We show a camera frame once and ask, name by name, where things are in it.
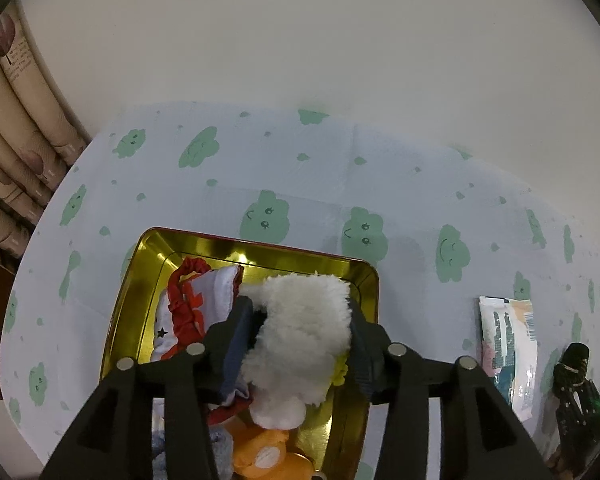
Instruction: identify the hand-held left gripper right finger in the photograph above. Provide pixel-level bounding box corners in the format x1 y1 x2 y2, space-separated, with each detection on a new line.
347 300 556 480

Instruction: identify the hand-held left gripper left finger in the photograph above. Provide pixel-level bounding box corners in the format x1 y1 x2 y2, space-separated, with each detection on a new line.
40 296 254 480

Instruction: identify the cloud print sheet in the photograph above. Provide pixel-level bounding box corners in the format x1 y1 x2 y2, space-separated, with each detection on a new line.
0 101 600 480

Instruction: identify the gold metal tin box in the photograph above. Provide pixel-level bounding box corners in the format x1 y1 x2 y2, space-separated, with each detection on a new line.
99 227 380 480

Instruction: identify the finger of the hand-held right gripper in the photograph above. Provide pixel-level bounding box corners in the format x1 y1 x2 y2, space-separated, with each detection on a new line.
552 342 600 461

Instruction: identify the orange plush toy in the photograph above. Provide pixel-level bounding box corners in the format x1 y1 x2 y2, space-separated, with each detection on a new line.
230 417 317 480

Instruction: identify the yellow soft item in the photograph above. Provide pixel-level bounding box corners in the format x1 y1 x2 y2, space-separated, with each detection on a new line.
330 355 352 387

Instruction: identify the red trimmed white sock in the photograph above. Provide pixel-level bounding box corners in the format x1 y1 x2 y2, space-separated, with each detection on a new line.
152 256 253 423

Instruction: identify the plastic snack packet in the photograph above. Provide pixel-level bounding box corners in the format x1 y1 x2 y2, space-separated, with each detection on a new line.
479 296 540 421

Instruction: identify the white fluffy plush toy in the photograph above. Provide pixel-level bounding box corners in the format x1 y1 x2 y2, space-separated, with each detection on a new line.
242 272 352 428

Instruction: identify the beige leaf print curtain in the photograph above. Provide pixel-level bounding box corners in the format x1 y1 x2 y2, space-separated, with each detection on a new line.
0 0 93 261

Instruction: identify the blue grey sock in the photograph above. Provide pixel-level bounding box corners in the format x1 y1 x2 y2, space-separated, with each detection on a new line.
152 430 236 480

